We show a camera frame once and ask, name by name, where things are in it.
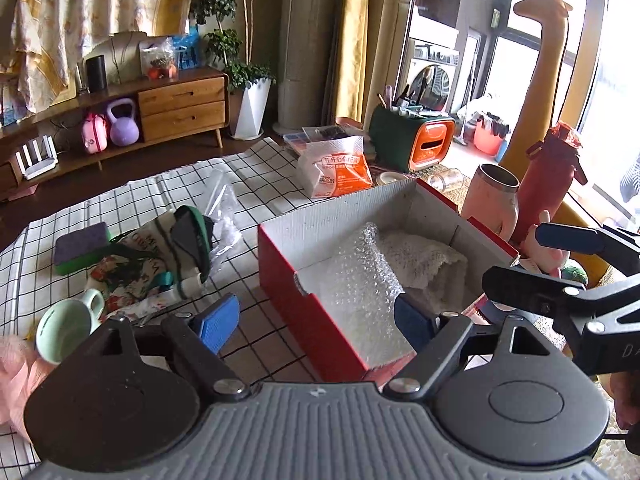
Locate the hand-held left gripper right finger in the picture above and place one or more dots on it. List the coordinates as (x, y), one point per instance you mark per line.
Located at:
(411, 324)

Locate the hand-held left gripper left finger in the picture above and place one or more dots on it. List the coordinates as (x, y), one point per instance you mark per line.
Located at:
(218, 321)

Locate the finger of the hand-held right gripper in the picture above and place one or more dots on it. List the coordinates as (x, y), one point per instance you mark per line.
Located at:
(570, 238)
(532, 287)

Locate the red cardboard box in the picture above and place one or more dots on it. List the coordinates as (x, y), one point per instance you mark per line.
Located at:
(295, 280)

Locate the black fabric pouch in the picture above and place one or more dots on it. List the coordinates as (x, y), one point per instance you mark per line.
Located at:
(189, 234)

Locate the floral cloth bag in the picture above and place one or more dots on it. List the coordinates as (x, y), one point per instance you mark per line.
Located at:
(132, 260)

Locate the person's right hand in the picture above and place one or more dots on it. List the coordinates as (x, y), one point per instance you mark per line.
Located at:
(628, 400)

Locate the pink plush toy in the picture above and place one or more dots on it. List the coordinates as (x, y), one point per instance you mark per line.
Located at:
(545, 255)

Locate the white red tube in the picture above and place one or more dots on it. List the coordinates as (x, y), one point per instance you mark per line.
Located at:
(182, 289)

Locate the clear bubble wrap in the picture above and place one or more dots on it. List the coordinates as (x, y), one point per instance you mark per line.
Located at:
(367, 290)

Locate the red water bottle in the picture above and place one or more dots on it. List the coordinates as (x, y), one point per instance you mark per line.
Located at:
(545, 180)

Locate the white lace cloth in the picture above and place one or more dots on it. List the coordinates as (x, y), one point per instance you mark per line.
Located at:
(425, 260)

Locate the pink tumbler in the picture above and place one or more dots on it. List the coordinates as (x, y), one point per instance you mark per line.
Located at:
(487, 205)

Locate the clear plastic bag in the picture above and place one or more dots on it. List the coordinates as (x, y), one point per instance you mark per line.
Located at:
(225, 210)

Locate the red bucket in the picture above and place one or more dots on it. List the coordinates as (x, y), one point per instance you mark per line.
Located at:
(487, 137)

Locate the white black checkered cloth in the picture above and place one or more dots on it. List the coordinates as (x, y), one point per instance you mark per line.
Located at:
(165, 195)

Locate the white round lid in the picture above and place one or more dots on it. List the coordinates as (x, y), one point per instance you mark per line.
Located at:
(394, 178)

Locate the green purple sponge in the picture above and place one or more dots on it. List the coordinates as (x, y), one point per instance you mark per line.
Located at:
(82, 247)

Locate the mint green mug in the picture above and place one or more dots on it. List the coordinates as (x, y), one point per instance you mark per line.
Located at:
(62, 327)

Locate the yellow giraffe toy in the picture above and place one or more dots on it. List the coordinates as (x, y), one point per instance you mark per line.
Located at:
(537, 70)

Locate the orange white tissue packet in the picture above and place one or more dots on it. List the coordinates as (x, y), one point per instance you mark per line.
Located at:
(335, 167)

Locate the green orange storage box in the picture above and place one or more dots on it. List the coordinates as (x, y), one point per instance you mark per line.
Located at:
(405, 137)

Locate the clear plastic organizer box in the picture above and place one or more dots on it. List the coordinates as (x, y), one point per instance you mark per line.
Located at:
(312, 137)

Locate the white washing machine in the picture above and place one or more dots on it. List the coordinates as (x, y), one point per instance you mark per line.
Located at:
(435, 77)

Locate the pink fuzzy cloth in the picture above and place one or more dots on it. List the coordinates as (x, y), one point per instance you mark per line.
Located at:
(17, 385)

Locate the pink round basin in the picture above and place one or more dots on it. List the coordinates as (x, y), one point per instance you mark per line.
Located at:
(350, 122)

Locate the purple kettlebell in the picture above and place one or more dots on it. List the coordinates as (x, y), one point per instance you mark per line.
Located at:
(123, 127)

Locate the potted plant white pot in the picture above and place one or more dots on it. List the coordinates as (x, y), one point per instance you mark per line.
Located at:
(250, 105)

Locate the wooden tv cabinet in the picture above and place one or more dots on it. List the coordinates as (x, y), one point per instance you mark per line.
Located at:
(180, 105)

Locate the white router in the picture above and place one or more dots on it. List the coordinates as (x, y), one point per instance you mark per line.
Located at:
(36, 160)

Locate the clear bag with toys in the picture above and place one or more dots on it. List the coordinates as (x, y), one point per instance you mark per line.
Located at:
(159, 60)

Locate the blue package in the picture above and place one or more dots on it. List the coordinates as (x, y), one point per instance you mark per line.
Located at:
(187, 50)

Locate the black cylinder speaker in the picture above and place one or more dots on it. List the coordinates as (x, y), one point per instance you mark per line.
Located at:
(96, 72)

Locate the white shell ornament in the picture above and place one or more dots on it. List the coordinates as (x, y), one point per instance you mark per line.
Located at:
(122, 52)

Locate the white standing air conditioner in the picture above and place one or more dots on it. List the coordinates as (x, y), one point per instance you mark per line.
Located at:
(310, 45)

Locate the yellow curtain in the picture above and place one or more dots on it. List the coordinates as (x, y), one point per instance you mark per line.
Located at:
(354, 35)

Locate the floral cover sheet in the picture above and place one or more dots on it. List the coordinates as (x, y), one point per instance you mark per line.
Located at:
(85, 10)

